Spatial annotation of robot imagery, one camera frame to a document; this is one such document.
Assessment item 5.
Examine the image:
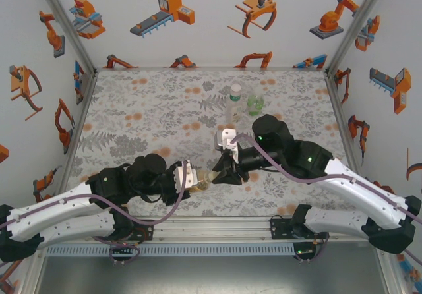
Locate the yellow label plastic bottle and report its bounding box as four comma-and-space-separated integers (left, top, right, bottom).
188, 169, 215, 193

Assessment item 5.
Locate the green label clear bottle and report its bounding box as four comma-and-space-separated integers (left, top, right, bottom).
246, 88, 266, 117

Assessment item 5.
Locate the white label clear bottle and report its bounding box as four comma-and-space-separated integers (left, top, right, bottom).
225, 82, 245, 125

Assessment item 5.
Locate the floral print table mat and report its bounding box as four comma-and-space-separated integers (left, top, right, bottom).
65, 69, 363, 216

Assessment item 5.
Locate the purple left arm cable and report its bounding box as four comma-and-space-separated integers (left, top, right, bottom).
0, 162, 192, 268

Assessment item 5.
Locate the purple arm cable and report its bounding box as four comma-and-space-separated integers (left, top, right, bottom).
0, 162, 192, 268
229, 134, 422, 265

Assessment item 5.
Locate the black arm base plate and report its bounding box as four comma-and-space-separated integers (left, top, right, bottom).
269, 218, 297, 241
130, 220, 156, 241

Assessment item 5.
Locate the aluminium frame rail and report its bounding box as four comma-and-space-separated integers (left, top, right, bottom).
38, 216, 388, 242

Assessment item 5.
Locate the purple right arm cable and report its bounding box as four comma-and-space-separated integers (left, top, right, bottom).
229, 134, 422, 265

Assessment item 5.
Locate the perforated metal cable tray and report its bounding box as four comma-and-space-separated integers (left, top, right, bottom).
45, 243, 296, 258

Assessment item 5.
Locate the aluminium side rail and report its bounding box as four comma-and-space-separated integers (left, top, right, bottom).
38, 69, 99, 222
324, 69, 377, 216

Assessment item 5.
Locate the aluminium frame post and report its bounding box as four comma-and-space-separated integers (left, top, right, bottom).
34, 0, 98, 77
324, 0, 393, 76

